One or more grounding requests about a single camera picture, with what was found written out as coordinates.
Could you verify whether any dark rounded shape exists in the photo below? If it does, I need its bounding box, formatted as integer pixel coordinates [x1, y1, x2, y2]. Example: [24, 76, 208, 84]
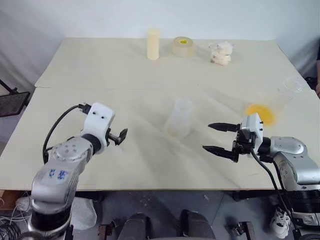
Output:
[179, 209, 216, 240]
[117, 212, 154, 240]

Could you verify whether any clear plastic bag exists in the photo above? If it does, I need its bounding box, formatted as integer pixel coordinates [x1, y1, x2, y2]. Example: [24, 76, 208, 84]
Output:
[70, 197, 99, 232]

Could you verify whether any clear plastic cup centre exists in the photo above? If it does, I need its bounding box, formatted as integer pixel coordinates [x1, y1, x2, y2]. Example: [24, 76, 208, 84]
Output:
[163, 97, 196, 139]

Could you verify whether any rusty metal bracket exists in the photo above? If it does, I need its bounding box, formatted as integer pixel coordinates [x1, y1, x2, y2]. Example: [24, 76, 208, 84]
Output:
[97, 223, 114, 237]
[234, 220, 256, 237]

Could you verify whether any black mesh panel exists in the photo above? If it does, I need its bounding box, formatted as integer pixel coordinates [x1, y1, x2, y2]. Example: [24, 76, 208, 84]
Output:
[0, 91, 31, 118]

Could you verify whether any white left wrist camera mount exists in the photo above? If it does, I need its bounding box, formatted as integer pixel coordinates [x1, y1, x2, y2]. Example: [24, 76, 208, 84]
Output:
[81, 101, 116, 153]

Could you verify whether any clear cup with orange juice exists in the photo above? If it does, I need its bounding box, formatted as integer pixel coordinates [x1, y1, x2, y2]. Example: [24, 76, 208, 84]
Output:
[244, 75, 308, 127]

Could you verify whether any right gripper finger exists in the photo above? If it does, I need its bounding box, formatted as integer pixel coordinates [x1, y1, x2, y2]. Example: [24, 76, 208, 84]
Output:
[202, 145, 235, 161]
[207, 122, 238, 133]

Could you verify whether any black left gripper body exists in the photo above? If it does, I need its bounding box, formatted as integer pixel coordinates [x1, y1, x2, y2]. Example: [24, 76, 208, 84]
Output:
[106, 128, 121, 147]

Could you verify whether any cardboard box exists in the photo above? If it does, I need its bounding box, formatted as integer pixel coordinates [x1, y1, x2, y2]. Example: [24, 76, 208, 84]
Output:
[0, 189, 19, 211]

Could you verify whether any coiled black cable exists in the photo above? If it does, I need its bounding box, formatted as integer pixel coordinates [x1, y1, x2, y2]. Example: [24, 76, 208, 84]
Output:
[0, 220, 29, 240]

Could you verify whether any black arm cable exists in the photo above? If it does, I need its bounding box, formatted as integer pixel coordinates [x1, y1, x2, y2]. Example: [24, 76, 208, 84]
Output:
[42, 102, 91, 165]
[249, 148, 301, 234]

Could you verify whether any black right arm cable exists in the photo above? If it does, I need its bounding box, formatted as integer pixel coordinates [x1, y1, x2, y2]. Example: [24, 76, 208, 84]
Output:
[249, 148, 301, 234]

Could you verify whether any white plush toy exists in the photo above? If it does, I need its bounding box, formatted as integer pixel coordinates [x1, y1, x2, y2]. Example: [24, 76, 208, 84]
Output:
[208, 40, 237, 67]

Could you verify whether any white sneaker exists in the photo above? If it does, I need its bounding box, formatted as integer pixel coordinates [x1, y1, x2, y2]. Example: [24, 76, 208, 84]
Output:
[270, 207, 292, 240]

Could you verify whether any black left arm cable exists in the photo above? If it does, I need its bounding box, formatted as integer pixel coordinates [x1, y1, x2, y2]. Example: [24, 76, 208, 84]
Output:
[42, 102, 91, 165]

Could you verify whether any black table foot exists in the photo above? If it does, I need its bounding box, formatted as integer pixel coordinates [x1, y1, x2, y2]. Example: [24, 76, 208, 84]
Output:
[232, 190, 251, 202]

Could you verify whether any black stand leg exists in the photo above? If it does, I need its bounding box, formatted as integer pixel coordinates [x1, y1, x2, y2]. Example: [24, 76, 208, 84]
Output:
[0, 79, 19, 95]

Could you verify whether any cream cylinder container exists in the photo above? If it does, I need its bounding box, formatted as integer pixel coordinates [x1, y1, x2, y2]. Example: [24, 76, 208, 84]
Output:
[146, 28, 161, 62]

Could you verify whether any clear tape roll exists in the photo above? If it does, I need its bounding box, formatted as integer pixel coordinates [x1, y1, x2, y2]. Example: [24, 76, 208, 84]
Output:
[171, 36, 195, 59]

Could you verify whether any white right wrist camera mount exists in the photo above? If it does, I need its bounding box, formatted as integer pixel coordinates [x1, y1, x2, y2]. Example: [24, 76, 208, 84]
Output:
[240, 112, 265, 154]

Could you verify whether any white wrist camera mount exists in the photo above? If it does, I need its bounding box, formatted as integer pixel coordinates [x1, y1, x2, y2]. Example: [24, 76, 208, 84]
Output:
[240, 112, 265, 154]
[81, 101, 116, 153]

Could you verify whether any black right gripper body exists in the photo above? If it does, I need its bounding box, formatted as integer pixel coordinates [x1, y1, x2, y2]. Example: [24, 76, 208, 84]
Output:
[231, 123, 257, 164]

